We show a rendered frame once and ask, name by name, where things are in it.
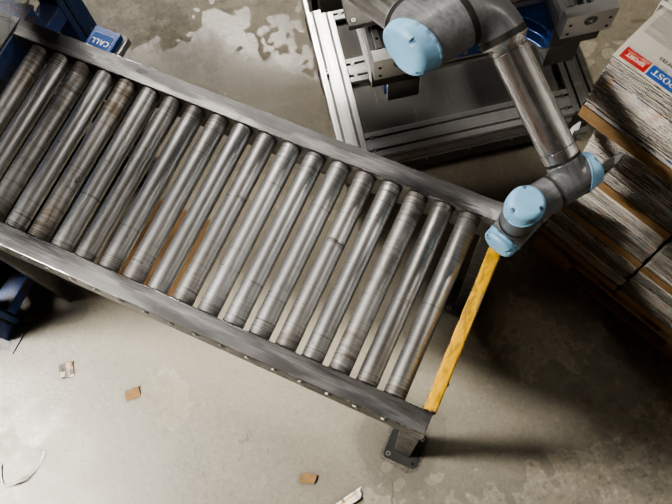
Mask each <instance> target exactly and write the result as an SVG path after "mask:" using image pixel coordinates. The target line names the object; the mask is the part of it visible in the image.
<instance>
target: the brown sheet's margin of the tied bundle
mask: <svg viewBox="0 0 672 504"><path fill-rule="evenodd" d="M585 102H586V101H585ZM585 102H584V103H583V104H582V106H581V108H580V110H579V112H578V114H577V115H579V116H580V117H581V118H583V119H584V120H585V121H587V122H588V123H589V124H591V125H592V126H593V127H595V128H596V129H597V130H599V131H600V132H601V133H603V134H604V135H605V136H607V137H608V138H609V139H611V140H612V141H613V142H615V143H616V144H617V145H619V146H620V147H621V148H623V149H624V150H625V151H627V152H628V153H629V154H631V155H632V156H633V157H635V158H636V159H637V160H639V161H640V162H641V163H643V164H644V165H645V166H647V167H648V168H649V169H651V170H652V171H653V172H655V173H656V174H657V175H659V176H660V177H661V178H663V179H664V180H665V181H667V182H668V183H669V184H671V185H672V170H670V169H669V168H668V167H666V166H665V165H664V164H662V163H661V162H659V161H658V160H657V159H655V158H654V157H653V156H651V155H650V154H648V153H647V152H646V151H644V150H643V149H642V148H640V147H639V146H637V145H636V144H635V143H633V142H632V141H631V140H629V139H628V138H627V137H625V136H624V135H623V134H621V133H620V132H619V131H617V130H616V129H615V128H613V127H612V126H611V125H609V124H608V123H607V122H605V121H604V120H603V119H602V118H600V117H599V116H598V115H596V114H595V113H594V112H592V111H591V110H590V109H588V108H587V107H586V106H584V105H585Z"/></svg>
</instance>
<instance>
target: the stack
mask: <svg viewBox="0 0 672 504"><path fill-rule="evenodd" d="M588 143H589V144H588V145H587V146H586V147H585V150H584V151H583V152H589V153H592V154H593V155H594V156H596V157H597V160H598V161H599V162H600V163H602V162H603V161H604V160H606V159H608V158H611V157H613V156H614V155H616V154H619V153H621V152H622V153H623V155H622V157H621V158H620V160H619V161H618V163H617V164H616V165H615V166H614V167H613V168H612V169H611V170H610V171H609V172H607V173H606V174H605V175H604V180H603V183H605V184H606V185H607V186H609V187H610V188H612V189H613V190H614V191H616V192H617V193H618V194H620V195H621V196H622V197H624V198H625V199H626V200H628V201H629V202H630V203H631V204H633V205H634V206H635V207H637V208H638V209H639V210H641V211H642V212H643V213H645V214H646V215H647V216H648V217H650V218H651V219H652V220H654V221H655V222H656V223H657V224H659V225H660V226H661V227H662V228H664V229H665V230H666V231H668V232H669V233H670V234H672V185H671V184H669V183H668V182H667V181H665V180H664V179H663V178H661V177H660V176H659V175H657V174H656V173H655V172H653V171H652V170H651V169H649V168H648V167H647V166H645V165H644V164H643V163H641V162H640V161H639V160H637V159H636V158H635V157H633V156H632V155H631V154H629V153H628V152H627V151H625V150H624V149H623V148H621V147H620V146H619V145H617V144H616V143H615V142H613V141H612V140H611V139H609V138H608V137H607V136H605V135H604V134H603V133H601V132H600V131H599V130H597V129H595V130H594V131H593V134H592V136H591V138H590V139H589V142H588ZM567 207H569V208H570V209H571V210H573V211H574V212H576V213H577V214H578V215H580V216H581V217H582V218H584V219H585V220H586V221H588V222H589V223H590V224H592V225H593V226H594V227H596V228H597V229H598V230H600V231H601V232H602V233H604V234H605V235H606V236H607V237H609V238H610V239H611V240H613V241H614V242H615V243H617V244H618V245H619V246H620V247H622V248H623V249H624V250H626V251H627V252H628V253H629V254H631V255H632V256H633V257H634V258H636V259H637V260H638V261H640V262H641V263H643V262H644V261H645V260H646V259H647V258H648V257H649V258H648V259H649V260H648V259H647V260H646V261H645V262H644V263H643V264H642V265H641V266H640V267H639V268H637V267H636V266H634V265H633V264H632V263H630V262H629V261H628V260H627V259H625V258H624V257H623V256H621V255H620V254H619V253H617V252H616V251H615V250H614V249H612V248H611V247H610V246H608V245H607V244H606V243H604V242H603V241H602V240H601V239H599V238H598V237H597V236H595V235H594V234H593V233H591V232H590V231H589V230H588V229H586V228H585V227H584V226H582V225H581V224H580V223H578V222H577V221H576V220H575V219H573V218H572V217H571V216H569V215H568V214H567V213H565V212H564V211H563V210H562V209H561V210H559V211H558V212H556V213H554V214H553V215H551V216H550V217H549V219H548V221H547V223H546V224H545V225H544V226H543V228H545V229H546V230H547V231H548V232H550V233H551V234H552V235H554V236H555V237H556V238H557V239H559V240H560V241H561V242H562V243H564V244H565V245H566V246H567V247H569V248H570V249H571V250H572V251H574V252H575V253H576V254H577V255H579V256H580V257H581V258H582V259H583V260H585V261H586V262H587V263H588V264H589V265H591V266H592V267H593V268H594V269H595V270H597V271H598V272H599V273H600V274H602V275H603V276H604V277H605V278H606V279H608V280H609V281H610V282H611V283H612V284H614V285H615V286H616V287H617V286H618V285H622V284H623V285H622V286H621V287H620V288H619V290H621V291H622V292H623V293H625V294H626V295H627V296H629V297H630V298H631V299H633V300H634V301H635V302H636V303H638V304H639V305H640V306H642V307H643V308H644V309H645V310H647V311H648V312H649V313H651V314H652V315H653V316H654V317H656V318H657V319H658V320H659V321H661V322H662V323H663V324H664V325H666V326H667V327H668V328H669V329H671V330H672V295H670V294H669V293H668V292H666V291H665V290H664V289H663V288H661V287H660V286H659V285H657V284H656V283H655V282H654V281H652V280H651V279H650V278H649V277H647V276H646V275H645V274H643V273H642V272H641V271H640V269H641V268H642V266H643V267H645V268H647V269H648V270H649V271H651V272H652V273H653V274H655V275H656V276H657V277H659V278H660V279H661V280H663V281H664V282H665V283H667V284H668V285H669V286H671V287H672V244H671V243H670V242H669V241H670V240H671V239H672V236H670V237H669V238H668V239H667V240H665V239H664V238H663V237H661V236H660V235H659V234H657V233H656V232H655V231H653V230H652V229H651V228H650V227H648V226H647V225H646V224H644V223H643V222H642V221H640V220H639V219H638V218H637V217H635V216H634V215H633V214H631V213H630V212H629V211H627V210H626V209H625V208H623V207H622V206H621V205H620V204H618V203H617V202H616V201H614V200H613V199H612V198H610V197H609V196H608V195H607V194H605V193H604V192H603V191H601V190H600V189H599V188H597V187H596V188H594V189H593V190H592V191H590V192H589V193H588V194H586V195H583V196H582V197H580V198H578V199H577V200H575V201H573V202H572V203H570V204H569V205H567ZM531 247H532V248H534V249H535V250H536V251H537V252H539V253H540V254H541V255H542V256H543V257H545V258H546V259H547V260H548V261H550V262H551V263H552V264H553V265H555V266H556V267H557V268H558V269H559V270H561V271H562V272H563V273H564V274H566V275H567V276H568V277H569V278H571V279H572V280H573V281H574V282H575V283H577V284H578V285H579V286H580V287H582V288H583V289H584V290H585V291H587V292H588V293H589V294H590V295H591V296H593V297H594V298H595V299H596V300H598V301H599V302H600V303H601V304H603V305H604V306H605V307H606V308H607V309H609V310H610V311H611V312H612V313H614V314H615V315H616V316H617V317H619V318H620V319H621V320H622V321H623V322H625V323H626V324H627V325H628V326H630V327H631V328H632V329H633V330H634V331H636V332H637V333H638V334H639V335H641V336H642V337H643V338H644V339H646V340H647V341H648V342H649V343H650V344H652V345H653V346H654V347H655V348H657V349H658V350H659V351H660V352H662V353H663V354H664V355H665V356H666V357H668V358H669V359H670V360H671V361H672V337H671V336H670V335H668V334H667V333H666V332H664V331H663V330H662V329H661V328H659V327H658V326H657V325H656V324H654V323H653V322H652V321H651V320H649V319H648V318H647V317H645V316H644V315H643V314H642V313H640V312H639V311H638V310H637V309H635V308H634V307H633V306H631V305H630V304H629V303H628V302H626V301H625V300H624V299H623V298H621V297H620V296H619V295H618V294H616V293H615V292H616V291H617V290H618V288H616V289H615V290H612V289H611V288H610V287H608V286H607V285H606V284H605V283H604V282H602V281H601V280H600V279H599V278H597V277H596V276H595V275H594V274H592V273H591V272H590V271H589V270H587V269H586V268H585V267H584V266H583V265H581V264H580V263H579V262H578V261H576V260H575V259H574V258H573V257H571V256H570V255H569V254H568V253H567V252H565V251H564V250H563V249H562V248H560V247H559V246H558V245H557V244H555V243H554V242H553V241H552V240H550V239H549V238H548V237H547V236H546V235H544V234H543V233H542V232H541V231H539V232H538V234H537V235H536V238H535V240H534V241H533V243H532V244H531ZM654 252H655V253H654ZM572 266H573V267H574V268H576V269H577V270H578V271H579V272H581V273H582V274H583V275H584V276H586V277H587V278H588V279H589V280H591V281H592V282H593V283H594V284H596V285H597V286H598V287H599V288H600V289H602V290H603V291H604V292H605V293H607V294H608V295H609V296H610V297H612V298H613V299H614V300H615V301H617V302H618V303H619V304H620V305H622V306H623V307H624V308H625V309H626V310H628V311H629V312H630V313H631V314H633V315H634V316H635V317H636V318H638V319H639V320H640V321H641V322H643V323H644V324H645V325H646V326H648V327H649V328H650V329H651V330H653V331H654V332H655V333H656V334H657V335H659V336H660V337H661V338H662V339H664V340H665V341H664V340H662V339H661V338H660V337H659V336H657V335H656V334H655V333H654V332H652V331H651V330H650V329H649V328H647V327H646V326H645V325H644V324H643V323H641V322H640V321H639V320H638V319H636V318H635V317H634V316H633V315H631V314H630V313H629V312H628V311H626V310H625V309H624V308H623V307H621V306H620V305H619V304H618V303H617V302H615V301H614V300H613V299H612V298H610V297H609V296H608V295H607V294H605V293H604V292H603V291H602V290H600V289H599V288H598V287H597V286H595V285H594V284H593V283H592V282H591V281H589V280H588V279H587V278H586V277H584V276H583V275H582V274H581V273H579V272H578V271H577V270H576V269H574V268H573V267H572Z"/></svg>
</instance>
